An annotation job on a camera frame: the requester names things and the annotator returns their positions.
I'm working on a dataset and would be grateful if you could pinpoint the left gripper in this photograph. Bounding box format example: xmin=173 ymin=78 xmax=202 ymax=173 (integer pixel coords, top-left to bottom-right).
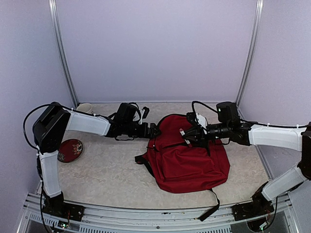
xmin=123 ymin=121 xmax=162 ymax=139

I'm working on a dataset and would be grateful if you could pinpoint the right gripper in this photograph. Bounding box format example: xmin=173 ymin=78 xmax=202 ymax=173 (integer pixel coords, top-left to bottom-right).
xmin=182 ymin=122 xmax=231 ymax=148

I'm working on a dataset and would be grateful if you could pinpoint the white marker dark-red cap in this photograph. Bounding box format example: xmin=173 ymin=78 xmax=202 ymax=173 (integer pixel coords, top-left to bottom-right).
xmin=179 ymin=128 xmax=192 ymax=148

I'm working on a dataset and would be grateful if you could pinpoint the red backpack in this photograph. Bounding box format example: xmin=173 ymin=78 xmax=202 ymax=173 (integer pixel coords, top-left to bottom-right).
xmin=135 ymin=114 xmax=231 ymax=221

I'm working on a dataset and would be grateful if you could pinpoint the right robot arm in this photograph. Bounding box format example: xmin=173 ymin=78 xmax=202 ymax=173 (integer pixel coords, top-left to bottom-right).
xmin=182 ymin=101 xmax=311 ymax=216

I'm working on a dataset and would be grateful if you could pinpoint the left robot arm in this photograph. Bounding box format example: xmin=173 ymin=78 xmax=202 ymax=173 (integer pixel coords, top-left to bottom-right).
xmin=26 ymin=102 xmax=160 ymax=216

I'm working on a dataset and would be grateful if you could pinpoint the white ceramic mug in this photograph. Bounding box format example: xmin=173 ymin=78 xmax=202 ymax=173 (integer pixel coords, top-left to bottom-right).
xmin=76 ymin=103 xmax=93 ymax=114

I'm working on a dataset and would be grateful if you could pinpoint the red patterned dish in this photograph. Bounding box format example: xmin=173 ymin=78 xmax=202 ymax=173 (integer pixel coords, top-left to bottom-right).
xmin=57 ymin=139 xmax=84 ymax=163

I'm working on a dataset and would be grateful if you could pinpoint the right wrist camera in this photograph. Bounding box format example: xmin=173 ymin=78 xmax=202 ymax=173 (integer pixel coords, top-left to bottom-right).
xmin=186 ymin=112 xmax=207 ymax=129

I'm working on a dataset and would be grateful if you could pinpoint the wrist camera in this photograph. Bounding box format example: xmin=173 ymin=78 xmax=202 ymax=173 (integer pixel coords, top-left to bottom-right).
xmin=186 ymin=112 xmax=207 ymax=129
xmin=138 ymin=106 xmax=150 ymax=124

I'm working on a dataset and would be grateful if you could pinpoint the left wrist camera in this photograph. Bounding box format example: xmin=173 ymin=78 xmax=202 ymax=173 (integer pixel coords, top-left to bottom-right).
xmin=138 ymin=106 xmax=150 ymax=124

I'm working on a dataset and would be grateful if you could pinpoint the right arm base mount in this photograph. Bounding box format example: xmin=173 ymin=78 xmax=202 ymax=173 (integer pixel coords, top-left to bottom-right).
xmin=232 ymin=202 xmax=274 ymax=221

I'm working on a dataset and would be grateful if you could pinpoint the front aluminium rail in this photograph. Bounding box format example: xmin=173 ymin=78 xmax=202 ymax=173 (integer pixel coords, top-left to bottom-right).
xmin=14 ymin=193 xmax=302 ymax=233

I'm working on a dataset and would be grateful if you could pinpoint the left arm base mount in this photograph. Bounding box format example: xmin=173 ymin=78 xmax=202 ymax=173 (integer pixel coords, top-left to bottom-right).
xmin=42 ymin=202 xmax=85 ymax=222

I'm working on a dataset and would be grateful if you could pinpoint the right aluminium frame post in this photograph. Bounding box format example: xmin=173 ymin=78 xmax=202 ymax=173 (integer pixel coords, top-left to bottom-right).
xmin=235 ymin=0 xmax=264 ymax=108

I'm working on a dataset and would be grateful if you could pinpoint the aluminium frame post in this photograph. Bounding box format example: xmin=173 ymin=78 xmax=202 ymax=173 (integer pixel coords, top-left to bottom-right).
xmin=235 ymin=0 xmax=264 ymax=108
xmin=48 ymin=0 xmax=79 ymax=108

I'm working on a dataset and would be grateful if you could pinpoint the left aluminium frame post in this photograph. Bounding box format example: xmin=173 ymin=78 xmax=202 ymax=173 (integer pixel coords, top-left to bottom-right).
xmin=48 ymin=0 xmax=79 ymax=108

